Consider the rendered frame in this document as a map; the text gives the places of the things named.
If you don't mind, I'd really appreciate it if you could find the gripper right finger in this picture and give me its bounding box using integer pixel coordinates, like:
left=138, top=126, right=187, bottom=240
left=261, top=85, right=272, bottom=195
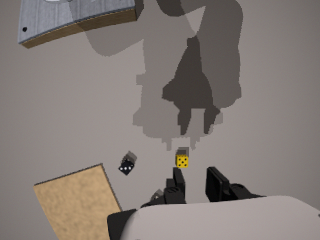
left=205, top=166, right=267, bottom=202

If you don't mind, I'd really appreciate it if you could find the tan square mat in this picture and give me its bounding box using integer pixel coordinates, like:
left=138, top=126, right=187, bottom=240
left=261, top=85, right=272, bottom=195
left=33, top=165, right=122, bottom=240

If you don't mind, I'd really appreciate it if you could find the yellow die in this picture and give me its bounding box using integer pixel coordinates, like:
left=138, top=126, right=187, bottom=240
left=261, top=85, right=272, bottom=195
left=175, top=155, right=188, bottom=168

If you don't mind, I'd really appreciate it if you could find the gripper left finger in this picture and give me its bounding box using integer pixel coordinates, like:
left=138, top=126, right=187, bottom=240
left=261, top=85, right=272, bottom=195
left=107, top=167, right=187, bottom=240

